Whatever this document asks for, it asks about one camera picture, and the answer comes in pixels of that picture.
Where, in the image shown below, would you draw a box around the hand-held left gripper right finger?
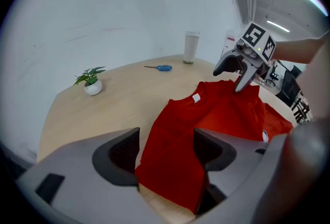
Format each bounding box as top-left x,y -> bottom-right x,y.
193,127 -> 289,216

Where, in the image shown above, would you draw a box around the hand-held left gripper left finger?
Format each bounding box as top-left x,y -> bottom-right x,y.
16,126 -> 166,224

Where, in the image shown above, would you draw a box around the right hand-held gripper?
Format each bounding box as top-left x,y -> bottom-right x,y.
212,22 -> 277,94

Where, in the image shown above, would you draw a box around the red t-shirt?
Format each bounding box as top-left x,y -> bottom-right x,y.
134,79 -> 295,215

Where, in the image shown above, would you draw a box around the person's right forearm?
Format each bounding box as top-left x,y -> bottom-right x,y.
272,30 -> 330,64

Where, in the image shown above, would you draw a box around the black office chair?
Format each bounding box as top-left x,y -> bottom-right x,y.
265,71 -> 281,88

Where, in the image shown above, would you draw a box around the white tumbler cup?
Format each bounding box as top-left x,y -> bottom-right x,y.
183,30 -> 201,65

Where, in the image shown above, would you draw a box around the black mesh chair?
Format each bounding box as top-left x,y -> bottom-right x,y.
279,65 -> 303,107

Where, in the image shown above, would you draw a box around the small potted green plant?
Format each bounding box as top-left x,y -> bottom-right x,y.
73,66 -> 107,96

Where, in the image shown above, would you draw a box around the blue handled scissors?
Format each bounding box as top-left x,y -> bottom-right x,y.
143,64 -> 173,73

